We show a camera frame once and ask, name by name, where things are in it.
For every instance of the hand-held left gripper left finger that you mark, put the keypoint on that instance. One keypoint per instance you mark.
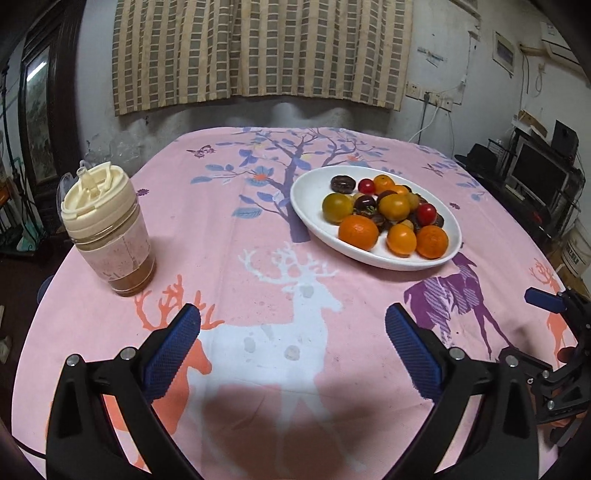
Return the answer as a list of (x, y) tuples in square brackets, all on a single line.
[(173, 355)]

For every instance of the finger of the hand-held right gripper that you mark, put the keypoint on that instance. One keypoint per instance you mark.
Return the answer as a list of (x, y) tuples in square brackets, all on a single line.
[(561, 392), (545, 299)]

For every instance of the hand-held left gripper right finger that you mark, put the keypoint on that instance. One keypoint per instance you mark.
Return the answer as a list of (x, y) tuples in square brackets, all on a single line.
[(413, 350)]

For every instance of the yellow green tomato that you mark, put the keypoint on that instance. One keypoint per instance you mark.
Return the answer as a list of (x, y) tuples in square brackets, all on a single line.
[(336, 206), (413, 199), (406, 225)]

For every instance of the dark purple mangosteen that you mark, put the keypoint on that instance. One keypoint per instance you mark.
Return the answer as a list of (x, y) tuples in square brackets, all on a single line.
[(387, 193), (416, 222), (366, 203), (342, 183), (376, 220), (439, 220)]

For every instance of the red tomato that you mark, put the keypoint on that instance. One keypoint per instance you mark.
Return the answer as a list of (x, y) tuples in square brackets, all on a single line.
[(426, 213), (367, 186)]

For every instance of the white oval plate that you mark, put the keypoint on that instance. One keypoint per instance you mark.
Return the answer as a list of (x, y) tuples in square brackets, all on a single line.
[(314, 217)]

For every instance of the white plastic bucket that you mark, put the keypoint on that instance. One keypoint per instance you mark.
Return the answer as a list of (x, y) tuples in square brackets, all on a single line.
[(577, 249)]

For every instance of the black metal equipment rack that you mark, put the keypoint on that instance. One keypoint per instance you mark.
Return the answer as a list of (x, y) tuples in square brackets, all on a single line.
[(575, 194)]

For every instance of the pink printed tablecloth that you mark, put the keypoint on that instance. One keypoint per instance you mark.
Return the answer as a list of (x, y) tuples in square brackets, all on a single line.
[(258, 286)]

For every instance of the grey computer monitor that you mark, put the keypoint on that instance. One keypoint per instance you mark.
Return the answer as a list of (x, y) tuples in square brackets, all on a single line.
[(540, 177)]

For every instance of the clear jar with cream lid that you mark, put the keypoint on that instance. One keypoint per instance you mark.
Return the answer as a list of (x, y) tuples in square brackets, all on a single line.
[(111, 230)]

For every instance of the black speaker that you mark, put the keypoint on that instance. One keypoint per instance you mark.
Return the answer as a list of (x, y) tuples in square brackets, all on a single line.
[(565, 136)]

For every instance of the brown cardboard piece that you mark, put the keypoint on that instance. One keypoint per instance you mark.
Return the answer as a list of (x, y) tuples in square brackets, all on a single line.
[(531, 122)]

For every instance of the white air conditioner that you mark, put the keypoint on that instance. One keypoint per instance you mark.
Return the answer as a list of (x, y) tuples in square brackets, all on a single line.
[(561, 46)]

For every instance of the dark wooden framed mirror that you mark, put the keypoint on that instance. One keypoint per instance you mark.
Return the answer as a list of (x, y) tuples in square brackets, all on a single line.
[(39, 106)]

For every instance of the beige checked curtain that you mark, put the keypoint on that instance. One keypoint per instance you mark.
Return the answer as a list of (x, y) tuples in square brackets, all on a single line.
[(258, 46)]

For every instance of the white wall socket strip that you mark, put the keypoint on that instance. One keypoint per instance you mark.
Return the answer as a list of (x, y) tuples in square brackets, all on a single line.
[(438, 101)]

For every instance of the white wall fuse box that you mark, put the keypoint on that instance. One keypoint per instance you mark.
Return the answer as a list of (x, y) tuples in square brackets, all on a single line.
[(503, 53)]

